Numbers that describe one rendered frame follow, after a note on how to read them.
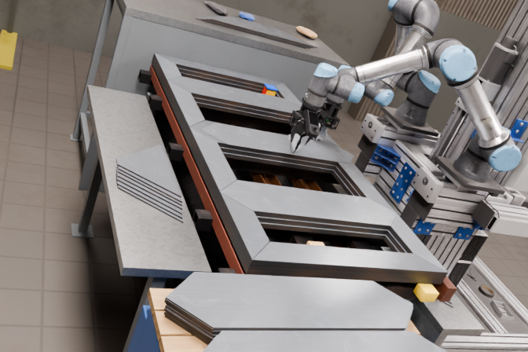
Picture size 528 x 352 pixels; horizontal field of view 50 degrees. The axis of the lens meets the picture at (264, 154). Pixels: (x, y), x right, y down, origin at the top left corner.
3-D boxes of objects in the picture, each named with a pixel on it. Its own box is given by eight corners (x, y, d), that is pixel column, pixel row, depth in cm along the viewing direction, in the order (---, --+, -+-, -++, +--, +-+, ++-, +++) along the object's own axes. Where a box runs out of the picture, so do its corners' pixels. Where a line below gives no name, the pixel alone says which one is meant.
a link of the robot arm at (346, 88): (363, 79, 216) (336, 69, 214) (367, 89, 205) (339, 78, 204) (354, 97, 219) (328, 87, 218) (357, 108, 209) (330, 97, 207)
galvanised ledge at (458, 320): (439, 335, 196) (443, 328, 195) (298, 147, 299) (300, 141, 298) (480, 335, 205) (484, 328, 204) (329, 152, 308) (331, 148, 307)
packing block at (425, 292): (420, 302, 186) (426, 293, 185) (412, 291, 190) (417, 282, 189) (434, 302, 189) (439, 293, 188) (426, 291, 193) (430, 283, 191)
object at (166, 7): (124, 14, 270) (126, 6, 268) (110, -20, 318) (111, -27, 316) (346, 71, 329) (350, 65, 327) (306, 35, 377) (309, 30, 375)
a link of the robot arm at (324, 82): (341, 73, 203) (319, 64, 202) (328, 100, 208) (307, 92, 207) (339, 67, 211) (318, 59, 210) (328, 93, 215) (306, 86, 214)
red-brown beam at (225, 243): (239, 290, 162) (246, 274, 159) (148, 73, 286) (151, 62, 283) (266, 291, 166) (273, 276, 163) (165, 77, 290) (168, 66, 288)
